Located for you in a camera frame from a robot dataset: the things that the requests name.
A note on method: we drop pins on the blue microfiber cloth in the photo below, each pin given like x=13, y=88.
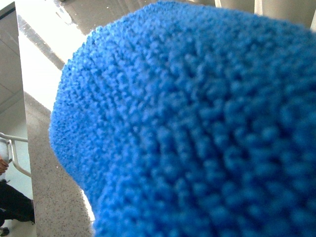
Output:
x=182, y=120

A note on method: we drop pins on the white metal railing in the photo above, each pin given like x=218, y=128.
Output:
x=10, y=143

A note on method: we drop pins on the person in black trousers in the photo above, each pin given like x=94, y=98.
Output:
x=13, y=204

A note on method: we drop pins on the white pleated curtain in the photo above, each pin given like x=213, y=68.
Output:
x=296, y=11

